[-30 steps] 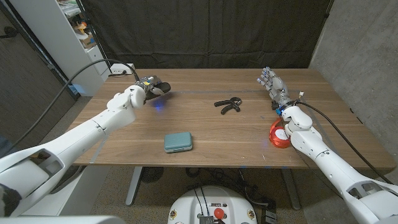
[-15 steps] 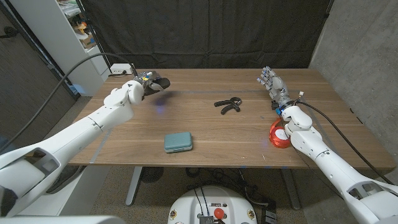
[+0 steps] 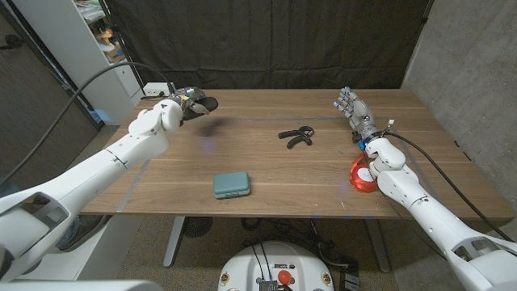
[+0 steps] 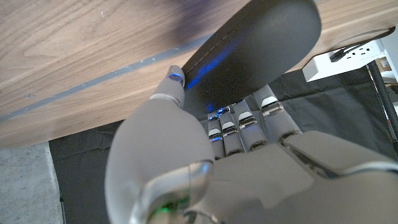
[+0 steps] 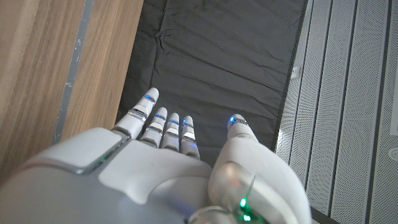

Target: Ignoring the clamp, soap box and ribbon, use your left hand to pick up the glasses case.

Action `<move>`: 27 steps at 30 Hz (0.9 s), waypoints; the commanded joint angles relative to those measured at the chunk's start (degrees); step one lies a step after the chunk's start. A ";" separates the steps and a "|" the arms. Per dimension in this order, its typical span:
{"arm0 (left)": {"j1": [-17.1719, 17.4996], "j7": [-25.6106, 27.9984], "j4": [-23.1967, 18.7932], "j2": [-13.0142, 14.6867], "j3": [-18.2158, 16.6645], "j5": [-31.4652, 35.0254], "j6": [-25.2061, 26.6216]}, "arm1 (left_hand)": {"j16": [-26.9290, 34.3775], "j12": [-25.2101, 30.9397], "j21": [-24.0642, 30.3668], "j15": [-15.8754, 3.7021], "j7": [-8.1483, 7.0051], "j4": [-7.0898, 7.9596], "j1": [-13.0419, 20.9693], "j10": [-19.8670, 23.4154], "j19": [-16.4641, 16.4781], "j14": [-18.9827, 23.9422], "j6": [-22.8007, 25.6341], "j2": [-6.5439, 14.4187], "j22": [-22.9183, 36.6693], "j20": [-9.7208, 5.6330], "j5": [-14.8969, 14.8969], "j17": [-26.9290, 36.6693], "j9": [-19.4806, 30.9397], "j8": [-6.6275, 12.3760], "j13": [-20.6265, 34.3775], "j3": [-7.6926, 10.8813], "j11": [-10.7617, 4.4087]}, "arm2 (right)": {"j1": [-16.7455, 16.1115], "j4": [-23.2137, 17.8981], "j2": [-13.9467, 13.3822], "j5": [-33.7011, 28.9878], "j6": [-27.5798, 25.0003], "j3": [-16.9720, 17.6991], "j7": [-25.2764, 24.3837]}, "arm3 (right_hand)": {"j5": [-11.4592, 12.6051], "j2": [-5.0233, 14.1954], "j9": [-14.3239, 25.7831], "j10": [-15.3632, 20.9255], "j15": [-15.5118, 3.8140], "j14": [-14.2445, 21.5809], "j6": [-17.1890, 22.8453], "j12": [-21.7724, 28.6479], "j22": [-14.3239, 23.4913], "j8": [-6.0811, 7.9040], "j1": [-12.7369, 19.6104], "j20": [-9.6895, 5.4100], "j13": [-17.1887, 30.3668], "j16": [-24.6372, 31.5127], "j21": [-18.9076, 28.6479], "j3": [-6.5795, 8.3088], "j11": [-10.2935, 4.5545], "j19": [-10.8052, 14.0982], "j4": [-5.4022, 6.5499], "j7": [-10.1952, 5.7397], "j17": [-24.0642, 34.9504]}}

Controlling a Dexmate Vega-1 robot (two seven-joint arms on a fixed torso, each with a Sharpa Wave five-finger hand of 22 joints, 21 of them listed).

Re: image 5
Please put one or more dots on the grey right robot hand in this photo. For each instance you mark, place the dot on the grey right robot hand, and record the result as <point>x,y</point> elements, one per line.
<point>140,180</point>

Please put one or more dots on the black fabric backdrop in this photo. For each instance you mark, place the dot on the black fabric backdrop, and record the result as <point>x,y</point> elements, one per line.
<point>217,56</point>

